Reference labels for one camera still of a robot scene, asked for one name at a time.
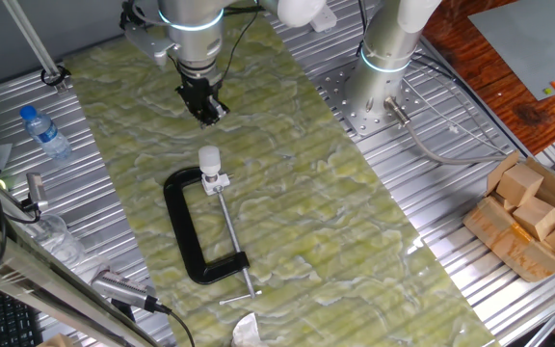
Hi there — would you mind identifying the black camera cable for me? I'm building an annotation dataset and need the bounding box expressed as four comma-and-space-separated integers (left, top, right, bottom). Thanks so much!
154, 303, 197, 347
0, 139, 42, 261

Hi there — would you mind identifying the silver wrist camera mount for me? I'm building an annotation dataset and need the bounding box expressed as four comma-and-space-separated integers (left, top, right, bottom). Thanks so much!
120, 2, 180, 67

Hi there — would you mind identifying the thin black base cable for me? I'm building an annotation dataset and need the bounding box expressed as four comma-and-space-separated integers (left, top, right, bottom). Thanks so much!
410, 55, 529, 156

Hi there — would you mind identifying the large cardboard box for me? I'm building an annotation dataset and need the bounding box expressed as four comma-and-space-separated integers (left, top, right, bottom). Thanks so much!
462, 149, 555, 283

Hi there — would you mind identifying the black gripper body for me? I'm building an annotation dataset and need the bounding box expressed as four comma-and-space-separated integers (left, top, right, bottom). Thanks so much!
176, 72, 224, 105

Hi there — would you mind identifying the slanted aluminium pole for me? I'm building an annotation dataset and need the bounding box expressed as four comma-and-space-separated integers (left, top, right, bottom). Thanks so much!
1, 0, 71, 95

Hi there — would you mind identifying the crumpled white tissue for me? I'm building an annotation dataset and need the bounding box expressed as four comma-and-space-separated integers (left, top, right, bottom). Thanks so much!
231, 311, 269, 347

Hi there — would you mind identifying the black C-clamp with steel screw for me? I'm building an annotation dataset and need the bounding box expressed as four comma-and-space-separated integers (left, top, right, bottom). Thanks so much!
163, 166, 263, 307

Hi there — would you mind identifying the small cardboard box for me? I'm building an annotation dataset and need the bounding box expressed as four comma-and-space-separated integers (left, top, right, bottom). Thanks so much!
36, 333, 74, 347

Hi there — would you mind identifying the brown wooden table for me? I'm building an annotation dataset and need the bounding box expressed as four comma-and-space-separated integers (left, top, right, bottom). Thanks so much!
421, 0, 555, 156

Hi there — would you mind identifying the black strap ring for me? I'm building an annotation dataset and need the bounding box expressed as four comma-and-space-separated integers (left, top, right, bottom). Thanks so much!
40, 66, 72, 88

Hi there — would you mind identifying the aluminium frame beam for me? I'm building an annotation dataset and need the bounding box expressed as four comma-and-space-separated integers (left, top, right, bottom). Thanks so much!
0, 206, 163, 347

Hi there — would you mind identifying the thin white cable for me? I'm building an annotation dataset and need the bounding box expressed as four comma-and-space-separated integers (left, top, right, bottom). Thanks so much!
402, 76, 503, 156

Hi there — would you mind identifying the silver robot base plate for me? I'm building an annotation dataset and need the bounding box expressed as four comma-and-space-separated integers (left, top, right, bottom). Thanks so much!
313, 60, 423, 138

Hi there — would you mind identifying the silver depth camera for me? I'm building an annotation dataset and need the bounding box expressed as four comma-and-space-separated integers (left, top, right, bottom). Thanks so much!
19, 172, 50, 213
90, 269, 161, 314

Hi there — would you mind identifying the water bottle with blue cap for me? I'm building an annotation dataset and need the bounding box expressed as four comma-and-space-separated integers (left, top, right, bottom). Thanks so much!
18, 104, 74, 162

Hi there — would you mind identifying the green marble pattern mat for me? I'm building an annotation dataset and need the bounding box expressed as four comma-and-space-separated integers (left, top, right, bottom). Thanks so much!
64, 12, 500, 347

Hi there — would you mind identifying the white power strip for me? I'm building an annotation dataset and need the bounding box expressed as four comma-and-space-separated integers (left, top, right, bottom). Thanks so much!
308, 4, 339, 34

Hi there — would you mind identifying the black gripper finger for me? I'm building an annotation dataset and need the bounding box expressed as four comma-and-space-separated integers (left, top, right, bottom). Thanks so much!
208, 94, 231, 121
188, 101, 211, 129

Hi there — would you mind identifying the small light wooden block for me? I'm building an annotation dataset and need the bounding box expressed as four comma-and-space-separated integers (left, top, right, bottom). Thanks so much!
493, 192, 517, 213

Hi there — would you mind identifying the white light bulb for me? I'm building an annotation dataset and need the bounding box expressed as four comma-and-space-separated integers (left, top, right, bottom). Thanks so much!
198, 145, 223, 183

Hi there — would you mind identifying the grey flat board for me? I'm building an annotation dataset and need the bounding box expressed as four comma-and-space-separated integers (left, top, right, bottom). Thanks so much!
467, 0, 555, 102

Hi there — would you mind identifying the thick grey robot cable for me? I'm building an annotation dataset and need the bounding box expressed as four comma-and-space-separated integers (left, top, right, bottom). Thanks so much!
383, 95, 508, 167

